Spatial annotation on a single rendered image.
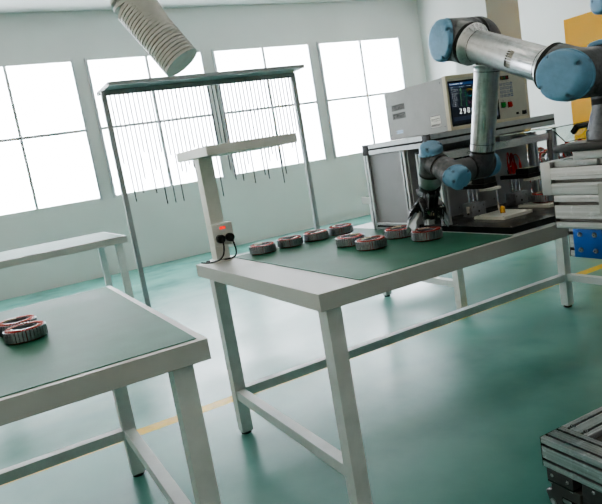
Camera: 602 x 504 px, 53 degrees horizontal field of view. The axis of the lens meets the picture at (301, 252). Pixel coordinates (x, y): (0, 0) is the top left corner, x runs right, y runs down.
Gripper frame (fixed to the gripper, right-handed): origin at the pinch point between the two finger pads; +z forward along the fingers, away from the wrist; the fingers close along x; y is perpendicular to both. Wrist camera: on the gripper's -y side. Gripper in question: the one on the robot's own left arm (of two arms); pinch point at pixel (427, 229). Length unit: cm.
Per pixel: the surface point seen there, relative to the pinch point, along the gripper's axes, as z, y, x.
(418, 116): -17, -52, 12
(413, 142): -16.4, -33.0, 4.2
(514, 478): 51, 70, 9
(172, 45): -53, -76, -81
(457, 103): -26, -40, 23
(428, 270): -13.0, 35.5, -10.4
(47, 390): -42, 82, -103
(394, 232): 7.0, -10.0, -9.5
